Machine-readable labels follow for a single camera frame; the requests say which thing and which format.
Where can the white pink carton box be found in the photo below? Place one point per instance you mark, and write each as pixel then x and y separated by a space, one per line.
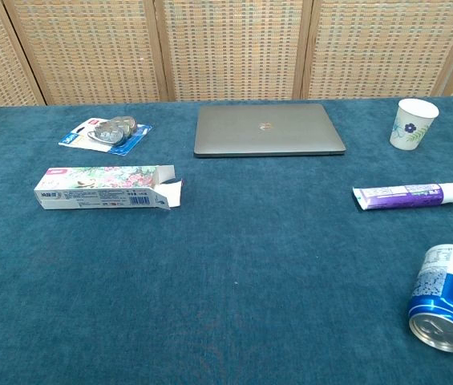
pixel 98 188

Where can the purple white toothpaste tube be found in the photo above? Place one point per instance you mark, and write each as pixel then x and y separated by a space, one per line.
pixel 398 196

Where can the white flowered paper cup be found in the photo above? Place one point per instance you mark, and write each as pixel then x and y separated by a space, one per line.
pixel 410 128

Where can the teal table cloth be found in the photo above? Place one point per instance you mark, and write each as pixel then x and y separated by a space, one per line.
pixel 226 260

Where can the silver closed laptop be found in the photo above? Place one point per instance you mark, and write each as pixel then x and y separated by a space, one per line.
pixel 266 132

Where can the correction tape blister pack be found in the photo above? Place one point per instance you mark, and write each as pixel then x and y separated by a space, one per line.
pixel 110 134

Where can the woven wooden folding screen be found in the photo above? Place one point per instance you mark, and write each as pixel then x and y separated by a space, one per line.
pixel 230 48

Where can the blue white drink can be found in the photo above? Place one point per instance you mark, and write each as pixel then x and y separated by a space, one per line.
pixel 446 293

